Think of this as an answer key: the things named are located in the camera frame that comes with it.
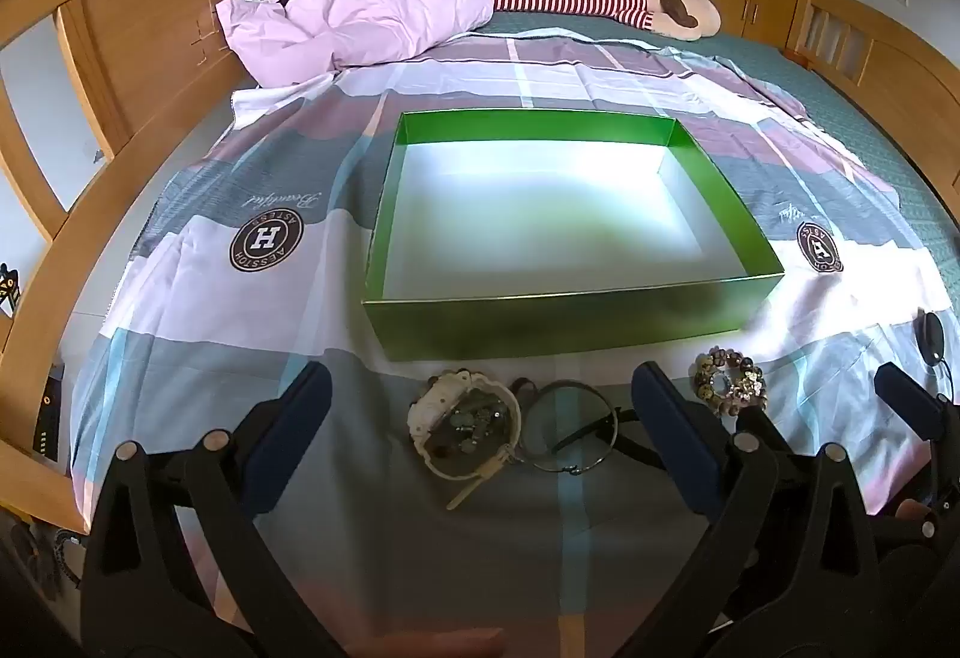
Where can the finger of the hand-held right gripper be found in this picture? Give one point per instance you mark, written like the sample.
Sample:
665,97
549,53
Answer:
907,397

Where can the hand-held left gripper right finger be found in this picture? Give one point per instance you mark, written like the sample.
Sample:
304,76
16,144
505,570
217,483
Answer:
675,433

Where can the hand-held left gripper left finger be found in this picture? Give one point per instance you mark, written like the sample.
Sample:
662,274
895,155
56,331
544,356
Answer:
292,433

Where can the black wrist watch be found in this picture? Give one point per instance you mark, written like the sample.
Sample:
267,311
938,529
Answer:
592,429

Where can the metal bangle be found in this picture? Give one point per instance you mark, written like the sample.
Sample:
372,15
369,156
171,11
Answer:
563,470

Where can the white wrist watch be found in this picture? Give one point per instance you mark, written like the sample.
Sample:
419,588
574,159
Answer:
424,419

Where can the green cardboard box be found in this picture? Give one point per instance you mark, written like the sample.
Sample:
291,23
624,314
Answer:
525,320

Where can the printed patchwork bedsheet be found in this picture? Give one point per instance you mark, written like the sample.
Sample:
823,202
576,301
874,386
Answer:
225,328

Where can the black electronic device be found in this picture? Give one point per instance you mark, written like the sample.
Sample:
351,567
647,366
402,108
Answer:
46,414

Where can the pink duvet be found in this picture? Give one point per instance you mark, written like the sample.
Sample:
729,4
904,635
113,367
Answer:
360,6

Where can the wooden bed frame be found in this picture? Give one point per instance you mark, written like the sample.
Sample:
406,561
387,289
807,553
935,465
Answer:
135,28

